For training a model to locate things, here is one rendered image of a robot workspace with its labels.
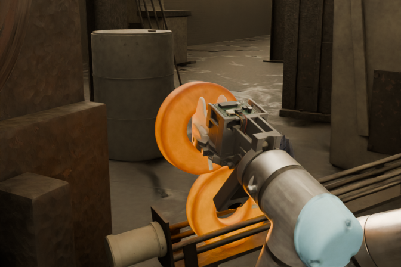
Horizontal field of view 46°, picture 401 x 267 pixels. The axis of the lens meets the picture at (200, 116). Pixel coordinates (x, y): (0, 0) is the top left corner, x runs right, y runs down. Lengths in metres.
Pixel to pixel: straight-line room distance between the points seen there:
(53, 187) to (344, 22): 2.53
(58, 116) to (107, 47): 2.38
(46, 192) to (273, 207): 0.33
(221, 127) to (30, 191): 0.29
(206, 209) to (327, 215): 0.34
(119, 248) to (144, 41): 2.48
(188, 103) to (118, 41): 2.43
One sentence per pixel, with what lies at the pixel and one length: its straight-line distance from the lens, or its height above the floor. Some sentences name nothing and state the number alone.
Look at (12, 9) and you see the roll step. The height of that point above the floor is 1.05.
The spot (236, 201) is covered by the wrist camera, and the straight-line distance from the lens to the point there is 0.72.
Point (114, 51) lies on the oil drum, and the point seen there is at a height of 0.76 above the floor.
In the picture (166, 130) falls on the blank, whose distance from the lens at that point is 0.75.
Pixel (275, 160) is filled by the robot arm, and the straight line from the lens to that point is 0.59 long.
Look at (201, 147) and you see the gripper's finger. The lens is 0.70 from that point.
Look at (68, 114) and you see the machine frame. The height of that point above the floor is 0.87.
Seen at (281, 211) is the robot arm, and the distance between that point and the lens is 0.55.
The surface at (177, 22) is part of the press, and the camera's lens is 8.54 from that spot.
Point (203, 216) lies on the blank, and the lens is 0.83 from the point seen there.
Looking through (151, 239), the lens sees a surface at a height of 0.69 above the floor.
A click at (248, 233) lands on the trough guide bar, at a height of 0.67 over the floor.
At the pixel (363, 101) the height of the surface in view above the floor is 0.49.
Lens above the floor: 1.06
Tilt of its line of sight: 13 degrees down
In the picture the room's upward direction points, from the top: straight up
